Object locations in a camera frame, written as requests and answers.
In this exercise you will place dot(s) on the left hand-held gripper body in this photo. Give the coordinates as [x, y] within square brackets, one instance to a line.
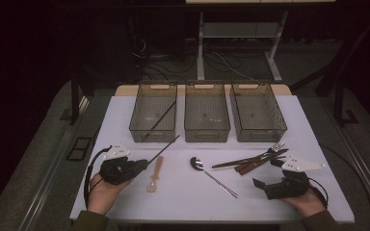
[118, 170]

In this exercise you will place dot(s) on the smoky clear plastic bin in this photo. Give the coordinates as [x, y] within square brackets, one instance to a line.
[147, 112]
[257, 110]
[205, 110]

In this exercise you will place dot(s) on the brown wooden chopstick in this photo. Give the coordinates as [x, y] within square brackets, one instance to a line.
[228, 164]
[237, 160]

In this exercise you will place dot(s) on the stainless steel spoon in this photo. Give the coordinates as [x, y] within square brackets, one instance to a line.
[196, 163]

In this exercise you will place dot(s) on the black chopstick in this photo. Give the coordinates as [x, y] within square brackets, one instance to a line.
[160, 119]
[165, 148]

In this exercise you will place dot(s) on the aluminium floor rail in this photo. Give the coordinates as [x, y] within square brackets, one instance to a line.
[363, 170]
[48, 179]

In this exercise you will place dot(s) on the black upright stand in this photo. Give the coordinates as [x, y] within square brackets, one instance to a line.
[74, 99]

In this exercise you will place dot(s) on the black rectangular floor frame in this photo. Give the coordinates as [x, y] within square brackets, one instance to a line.
[69, 157]

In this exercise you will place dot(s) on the white metal desk frame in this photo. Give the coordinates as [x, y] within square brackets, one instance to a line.
[200, 48]

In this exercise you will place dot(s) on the person's right hand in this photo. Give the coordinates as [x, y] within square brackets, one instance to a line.
[310, 203]

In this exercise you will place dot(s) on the black slanted stand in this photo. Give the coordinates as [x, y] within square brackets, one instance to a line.
[338, 80]

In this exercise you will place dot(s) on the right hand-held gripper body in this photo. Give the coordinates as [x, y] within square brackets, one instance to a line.
[289, 187]

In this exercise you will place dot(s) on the person's left hand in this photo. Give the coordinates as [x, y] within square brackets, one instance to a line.
[102, 195]

